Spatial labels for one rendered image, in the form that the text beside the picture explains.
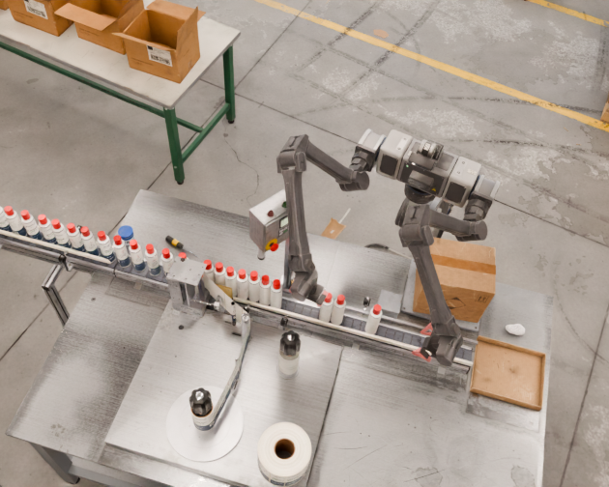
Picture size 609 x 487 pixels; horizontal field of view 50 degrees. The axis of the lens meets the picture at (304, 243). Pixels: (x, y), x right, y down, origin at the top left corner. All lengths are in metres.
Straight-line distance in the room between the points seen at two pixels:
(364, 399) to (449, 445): 0.39
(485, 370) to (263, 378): 0.97
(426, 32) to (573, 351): 2.98
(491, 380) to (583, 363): 1.30
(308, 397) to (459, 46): 3.78
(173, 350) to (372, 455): 0.93
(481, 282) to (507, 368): 0.42
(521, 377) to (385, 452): 0.71
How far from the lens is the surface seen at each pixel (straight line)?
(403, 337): 2.91
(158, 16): 4.15
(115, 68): 4.15
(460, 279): 2.83
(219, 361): 2.80
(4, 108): 5.26
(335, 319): 2.83
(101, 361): 2.93
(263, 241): 2.50
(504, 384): 2.99
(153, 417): 2.73
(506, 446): 2.89
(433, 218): 2.32
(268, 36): 5.60
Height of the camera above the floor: 3.43
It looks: 55 degrees down
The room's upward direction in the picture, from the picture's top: 6 degrees clockwise
